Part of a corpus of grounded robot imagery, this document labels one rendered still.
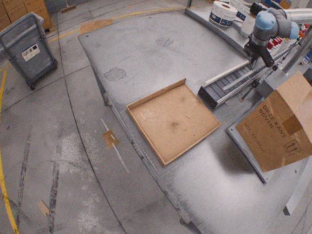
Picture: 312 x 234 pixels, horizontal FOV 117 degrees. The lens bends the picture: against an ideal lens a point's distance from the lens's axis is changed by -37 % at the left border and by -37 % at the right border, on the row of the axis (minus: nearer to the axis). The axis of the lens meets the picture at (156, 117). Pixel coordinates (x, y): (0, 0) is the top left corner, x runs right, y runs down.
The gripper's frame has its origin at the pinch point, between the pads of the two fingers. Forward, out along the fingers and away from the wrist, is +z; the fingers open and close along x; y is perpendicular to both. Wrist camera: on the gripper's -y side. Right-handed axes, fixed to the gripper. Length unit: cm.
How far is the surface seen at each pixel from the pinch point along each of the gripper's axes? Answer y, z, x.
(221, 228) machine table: -45, -23, 61
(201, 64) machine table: 19.1, -1.3, 23.3
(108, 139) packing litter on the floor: 42, 40, 117
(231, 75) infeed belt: 3.0, -2.9, 16.0
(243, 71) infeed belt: 1.6, 2.6, 6.4
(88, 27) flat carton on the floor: 260, 63, 75
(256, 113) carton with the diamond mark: -18.7, -22.5, 27.2
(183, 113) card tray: 1, -16, 48
